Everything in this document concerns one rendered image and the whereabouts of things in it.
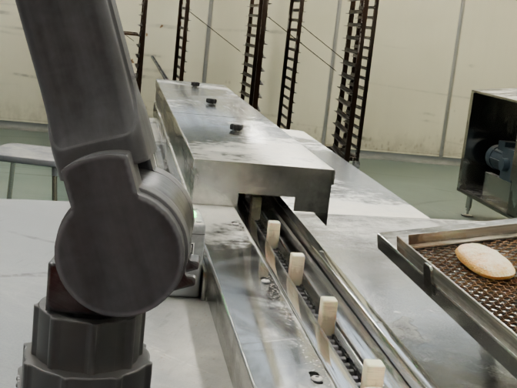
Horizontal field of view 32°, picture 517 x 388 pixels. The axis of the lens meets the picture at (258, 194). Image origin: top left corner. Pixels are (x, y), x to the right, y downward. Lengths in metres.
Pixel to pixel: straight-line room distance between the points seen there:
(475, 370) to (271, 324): 0.19
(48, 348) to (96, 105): 0.16
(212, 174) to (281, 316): 0.41
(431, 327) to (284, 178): 0.33
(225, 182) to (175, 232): 0.59
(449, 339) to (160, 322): 0.27
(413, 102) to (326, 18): 1.09
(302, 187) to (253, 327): 0.46
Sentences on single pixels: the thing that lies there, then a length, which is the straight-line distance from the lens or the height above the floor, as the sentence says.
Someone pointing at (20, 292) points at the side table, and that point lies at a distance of 0.88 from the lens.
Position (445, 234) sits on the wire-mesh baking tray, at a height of 0.91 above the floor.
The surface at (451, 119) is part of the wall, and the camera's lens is 8.23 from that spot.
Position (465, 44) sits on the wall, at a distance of 8.21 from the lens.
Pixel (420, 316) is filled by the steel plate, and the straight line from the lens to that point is 0.92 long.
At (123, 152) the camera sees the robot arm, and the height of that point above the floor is 1.01.
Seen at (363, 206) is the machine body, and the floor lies 0.82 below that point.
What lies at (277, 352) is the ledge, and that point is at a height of 0.86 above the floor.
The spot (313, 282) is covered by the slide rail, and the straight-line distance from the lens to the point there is 0.87.
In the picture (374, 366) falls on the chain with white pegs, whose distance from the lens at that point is 0.63.
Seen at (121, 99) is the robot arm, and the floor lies 1.04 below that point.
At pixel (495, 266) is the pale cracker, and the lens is 0.81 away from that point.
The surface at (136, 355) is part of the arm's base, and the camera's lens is 0.60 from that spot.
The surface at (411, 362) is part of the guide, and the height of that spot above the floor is 0.86.
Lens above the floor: 1.09
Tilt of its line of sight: 11 degrees down
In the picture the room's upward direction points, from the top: 6 degrees clockwise
